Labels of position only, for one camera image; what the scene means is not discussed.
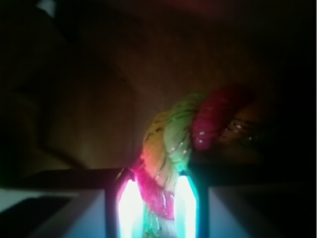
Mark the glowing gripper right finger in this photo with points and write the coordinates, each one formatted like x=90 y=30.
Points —
x=245 y=201

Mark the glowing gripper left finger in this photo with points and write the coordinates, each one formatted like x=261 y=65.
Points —
x=100 y=203

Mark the brown paper bag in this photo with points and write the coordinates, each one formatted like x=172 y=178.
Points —
x=78 y=90

